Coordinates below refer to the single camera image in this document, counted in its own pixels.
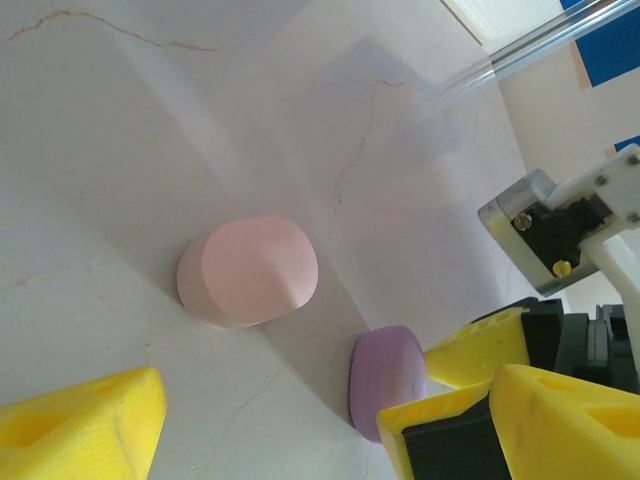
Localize aluminium frame post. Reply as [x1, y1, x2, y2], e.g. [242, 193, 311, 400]
[432, 0, 640, 104]

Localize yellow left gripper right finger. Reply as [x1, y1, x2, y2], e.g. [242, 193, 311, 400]
[492, 363, 640, 480]

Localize blue floral wall poster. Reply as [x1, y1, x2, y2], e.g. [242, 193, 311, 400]
[573, 27, 640, 90]

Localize purple earbud charging case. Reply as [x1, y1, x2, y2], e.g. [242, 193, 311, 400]
[348, 324, 429, 444]

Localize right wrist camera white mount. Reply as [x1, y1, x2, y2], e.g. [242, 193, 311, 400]
[477, 142, 640, 314]

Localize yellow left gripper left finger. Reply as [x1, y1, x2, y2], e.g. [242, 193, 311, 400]
[0, 366, 167, 480]

